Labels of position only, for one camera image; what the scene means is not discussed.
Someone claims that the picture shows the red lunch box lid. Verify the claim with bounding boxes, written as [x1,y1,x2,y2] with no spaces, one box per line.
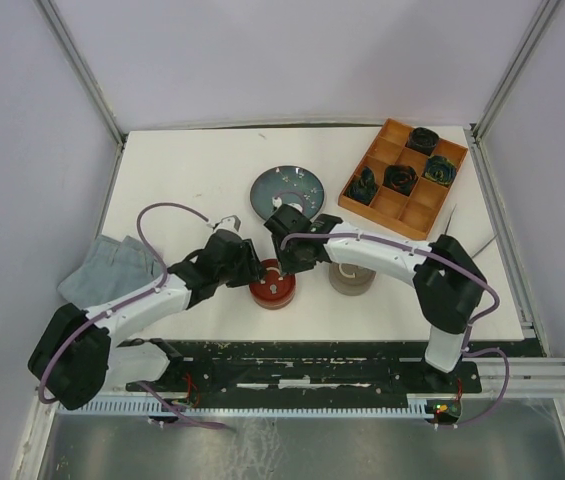
[249,259,296,298]

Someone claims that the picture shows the red steel lunch bowl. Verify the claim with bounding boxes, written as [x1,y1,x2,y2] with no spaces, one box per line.
[252,293,295,310]

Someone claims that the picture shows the blue ceramic food plate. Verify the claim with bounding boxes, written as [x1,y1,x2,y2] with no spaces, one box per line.
[249,165,325,220]

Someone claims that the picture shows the beige lunch box lid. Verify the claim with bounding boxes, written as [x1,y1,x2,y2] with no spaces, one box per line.
[329,263,376,286]

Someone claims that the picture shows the wooden compartment tray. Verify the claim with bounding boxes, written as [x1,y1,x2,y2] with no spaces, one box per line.
[338,119,468,240]

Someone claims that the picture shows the metal tongs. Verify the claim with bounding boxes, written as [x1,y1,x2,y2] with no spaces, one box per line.
[443,204,498,259]

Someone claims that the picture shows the beige lunch box bowl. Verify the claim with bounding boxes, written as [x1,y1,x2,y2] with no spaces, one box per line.
[331,281,373,296]

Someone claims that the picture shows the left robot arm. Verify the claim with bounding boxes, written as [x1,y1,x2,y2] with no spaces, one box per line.
[27,229,265,410]

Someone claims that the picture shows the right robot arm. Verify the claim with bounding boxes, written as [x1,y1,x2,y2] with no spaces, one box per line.
[264,206,494,391]

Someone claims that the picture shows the blue rolled napkin left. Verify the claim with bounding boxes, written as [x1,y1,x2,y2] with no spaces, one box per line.
[345,167,378,206]

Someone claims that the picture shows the light blue cloth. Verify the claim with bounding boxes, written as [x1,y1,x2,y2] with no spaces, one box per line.
[57,235,163,309]

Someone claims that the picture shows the orange black rolled napkin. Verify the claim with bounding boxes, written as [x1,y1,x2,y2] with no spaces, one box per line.
[383,165,418,196]

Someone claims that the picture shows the green rolled napkin right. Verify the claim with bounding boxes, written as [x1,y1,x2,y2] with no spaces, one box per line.
[423,155,457,187]

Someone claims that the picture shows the dark rolled napkin top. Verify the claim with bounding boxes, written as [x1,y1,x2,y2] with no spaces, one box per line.
[406,127,440,155]

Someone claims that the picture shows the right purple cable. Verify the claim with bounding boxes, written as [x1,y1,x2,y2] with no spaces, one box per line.
[271,190,511,430]

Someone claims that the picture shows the purple cable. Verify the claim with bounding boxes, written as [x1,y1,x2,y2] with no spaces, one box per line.
[271,190,511,430]
[36,202,213,405]

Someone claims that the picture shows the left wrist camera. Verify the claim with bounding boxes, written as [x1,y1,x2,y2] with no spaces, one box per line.
[207,215,241,235]

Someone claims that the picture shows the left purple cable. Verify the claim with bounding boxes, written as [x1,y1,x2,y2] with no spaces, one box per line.
[36,202,213,405]

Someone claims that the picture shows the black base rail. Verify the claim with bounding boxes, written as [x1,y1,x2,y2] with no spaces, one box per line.
[126,339,483,401]

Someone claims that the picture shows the white cable duct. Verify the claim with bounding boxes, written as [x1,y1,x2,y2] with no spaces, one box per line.
[56,393,443,417]

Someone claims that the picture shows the left aluminium frame post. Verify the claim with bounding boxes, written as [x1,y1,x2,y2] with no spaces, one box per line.
[34,0,126,145]

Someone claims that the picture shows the aluminium frame post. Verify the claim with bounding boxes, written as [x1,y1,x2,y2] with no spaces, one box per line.
[471,0,562,143]
[34,0,126,145]

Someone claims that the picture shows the right aluminium frame post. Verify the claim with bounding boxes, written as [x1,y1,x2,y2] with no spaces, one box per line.
[471,0,562,143]

